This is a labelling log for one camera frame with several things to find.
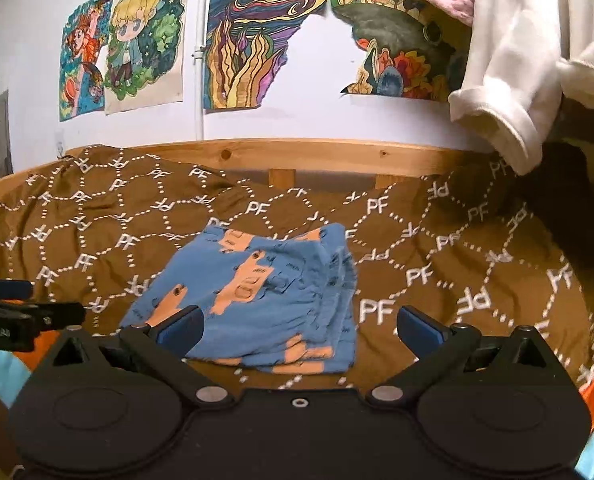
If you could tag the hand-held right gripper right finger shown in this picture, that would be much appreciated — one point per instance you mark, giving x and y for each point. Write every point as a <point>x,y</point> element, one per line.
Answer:
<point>417,330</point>

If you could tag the blue pants with orange print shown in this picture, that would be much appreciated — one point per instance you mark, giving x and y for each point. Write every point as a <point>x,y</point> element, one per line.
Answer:
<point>277,305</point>

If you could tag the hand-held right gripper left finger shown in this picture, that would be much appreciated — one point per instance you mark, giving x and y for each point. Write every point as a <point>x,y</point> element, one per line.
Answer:
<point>182,327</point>

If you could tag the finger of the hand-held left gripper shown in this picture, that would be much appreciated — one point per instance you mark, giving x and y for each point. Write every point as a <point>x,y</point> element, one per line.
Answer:
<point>2,288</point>
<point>57,314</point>

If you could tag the white garment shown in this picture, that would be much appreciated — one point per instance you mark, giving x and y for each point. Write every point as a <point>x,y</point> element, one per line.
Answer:
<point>517,60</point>

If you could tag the swirl pattern wall poster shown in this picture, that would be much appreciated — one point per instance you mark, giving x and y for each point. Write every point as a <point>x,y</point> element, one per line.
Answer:
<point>252,35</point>

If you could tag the blond figure wall poster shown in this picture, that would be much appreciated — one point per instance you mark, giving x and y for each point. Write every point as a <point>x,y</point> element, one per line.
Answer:
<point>144,35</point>

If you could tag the wooden bed frame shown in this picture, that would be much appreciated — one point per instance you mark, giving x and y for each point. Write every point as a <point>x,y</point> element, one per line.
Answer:
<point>277,152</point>

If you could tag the orange-haired figure wall poster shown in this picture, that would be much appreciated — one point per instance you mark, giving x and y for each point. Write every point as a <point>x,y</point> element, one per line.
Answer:
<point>79,60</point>

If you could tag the brown printed blanket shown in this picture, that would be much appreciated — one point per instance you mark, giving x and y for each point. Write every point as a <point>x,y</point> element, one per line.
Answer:
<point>102,240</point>

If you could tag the white wall pipe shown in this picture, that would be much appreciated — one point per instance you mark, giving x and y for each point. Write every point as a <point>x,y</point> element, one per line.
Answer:
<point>200,85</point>

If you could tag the landscape wall poster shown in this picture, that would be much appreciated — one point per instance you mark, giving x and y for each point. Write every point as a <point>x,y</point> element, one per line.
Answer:
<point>402,45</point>

